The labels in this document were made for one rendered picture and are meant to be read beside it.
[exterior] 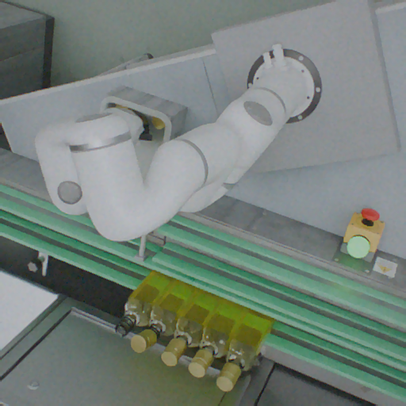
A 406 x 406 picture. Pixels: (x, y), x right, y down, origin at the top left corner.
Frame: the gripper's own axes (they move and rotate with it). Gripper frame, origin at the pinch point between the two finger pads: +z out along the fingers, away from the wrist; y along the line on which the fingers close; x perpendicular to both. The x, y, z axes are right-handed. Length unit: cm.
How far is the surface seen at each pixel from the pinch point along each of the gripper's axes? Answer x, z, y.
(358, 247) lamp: -9, -3, 56
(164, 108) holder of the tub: 6.6, -1.3, 6.5
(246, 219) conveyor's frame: -11.8, 0.8, 30.8
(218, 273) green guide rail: -23.5, -6.1, 29.7
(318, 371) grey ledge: -41, 3, 56
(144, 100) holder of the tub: 6.9, -0.7, 1.1
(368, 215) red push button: -2, 1, 55
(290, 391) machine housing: -45, -1, 52
